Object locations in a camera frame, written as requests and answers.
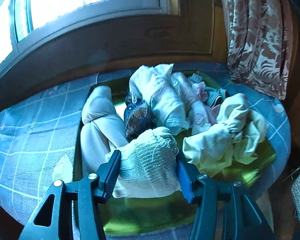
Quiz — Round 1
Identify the white beige stocking bundle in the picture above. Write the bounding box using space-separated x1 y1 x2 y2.
80 86 128 176

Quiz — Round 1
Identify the pale green ribbed sock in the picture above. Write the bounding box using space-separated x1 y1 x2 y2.
113 127 180 198

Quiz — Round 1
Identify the navy lace garment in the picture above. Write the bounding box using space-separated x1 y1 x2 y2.
124 92 156 142

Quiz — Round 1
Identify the cream yellow sock bundle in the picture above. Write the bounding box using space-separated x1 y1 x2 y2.
217 93 268 165

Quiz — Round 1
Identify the white pink cartoon sock bundle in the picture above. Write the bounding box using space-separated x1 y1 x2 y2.
171 71 222 136

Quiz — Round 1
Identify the white sheer sock bundle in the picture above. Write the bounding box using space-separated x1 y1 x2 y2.
129 63 190 135

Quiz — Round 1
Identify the grey-blue sock bundle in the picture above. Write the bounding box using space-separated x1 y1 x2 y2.
188 74 226 108

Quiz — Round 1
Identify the peach sock bundle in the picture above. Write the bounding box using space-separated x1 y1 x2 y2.
182 123 234 177

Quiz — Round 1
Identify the blue patterned tablecloth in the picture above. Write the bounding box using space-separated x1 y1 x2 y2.
0 63 291 224

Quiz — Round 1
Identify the brown floral curtain right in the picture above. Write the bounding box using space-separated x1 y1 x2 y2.
221 0 293 100

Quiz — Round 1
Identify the window with grey frame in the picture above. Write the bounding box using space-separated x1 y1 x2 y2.
0 0 179 79

